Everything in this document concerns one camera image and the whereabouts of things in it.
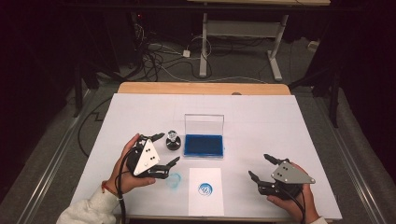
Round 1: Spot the orange bracelet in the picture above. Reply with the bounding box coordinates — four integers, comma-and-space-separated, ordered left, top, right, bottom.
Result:
101, 180, 120, 198

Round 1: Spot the large white table cover sheet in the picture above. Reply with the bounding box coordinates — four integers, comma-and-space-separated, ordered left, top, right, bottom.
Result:
68, 92, 344, 220

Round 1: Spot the tangle of floor cables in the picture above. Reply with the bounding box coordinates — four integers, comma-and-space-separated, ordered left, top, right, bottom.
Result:
132, 12, 214, 83

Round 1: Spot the metal floor rail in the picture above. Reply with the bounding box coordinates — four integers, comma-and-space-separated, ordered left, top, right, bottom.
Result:
321, 122, 389, 224
15, 89, 96, 224

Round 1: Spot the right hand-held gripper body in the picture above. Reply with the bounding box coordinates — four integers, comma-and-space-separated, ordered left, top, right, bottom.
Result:
257, 161, 317, 201

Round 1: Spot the blue ink pad clear case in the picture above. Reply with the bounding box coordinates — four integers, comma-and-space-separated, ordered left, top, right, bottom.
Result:
182, 113, 226, 160

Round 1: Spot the wooden table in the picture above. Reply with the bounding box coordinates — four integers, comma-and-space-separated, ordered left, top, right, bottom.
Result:
117, 81, 292, 96

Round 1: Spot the small white paper card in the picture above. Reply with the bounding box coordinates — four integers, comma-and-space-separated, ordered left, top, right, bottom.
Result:
188, 167, 225, 217

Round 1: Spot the black floor cable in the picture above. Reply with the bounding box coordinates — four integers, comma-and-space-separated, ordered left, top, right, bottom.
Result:
77, 96, 114, 158

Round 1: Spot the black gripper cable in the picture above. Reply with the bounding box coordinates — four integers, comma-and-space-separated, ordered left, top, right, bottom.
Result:
115, 146, 141, 224
281, 186, 307, 224

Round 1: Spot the white frame desk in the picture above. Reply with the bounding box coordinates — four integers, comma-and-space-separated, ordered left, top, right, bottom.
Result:
186, 0, 332, 82

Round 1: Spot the person's right hand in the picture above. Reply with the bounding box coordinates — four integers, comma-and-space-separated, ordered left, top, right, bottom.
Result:
266, 162, 321, 223

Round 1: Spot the person's left hand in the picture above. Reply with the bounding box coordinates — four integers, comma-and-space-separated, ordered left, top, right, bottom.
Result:
106, 133, 157, 195

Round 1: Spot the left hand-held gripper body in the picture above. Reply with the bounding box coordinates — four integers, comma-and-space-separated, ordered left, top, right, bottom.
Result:
125, 133, 163, 180

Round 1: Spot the white power strip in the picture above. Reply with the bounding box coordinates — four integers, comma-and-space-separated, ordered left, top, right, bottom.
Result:
307, 39, 321, 52

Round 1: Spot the black stand leg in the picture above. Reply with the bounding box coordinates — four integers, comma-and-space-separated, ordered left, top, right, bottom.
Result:
73, 60, 86, 119
329, 70, 341, 129

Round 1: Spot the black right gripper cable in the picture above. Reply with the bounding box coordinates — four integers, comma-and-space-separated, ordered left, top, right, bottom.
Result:
281, 186, 307, 224

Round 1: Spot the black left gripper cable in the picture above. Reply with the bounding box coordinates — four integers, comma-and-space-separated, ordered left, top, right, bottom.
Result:
115, 146, 141, 224

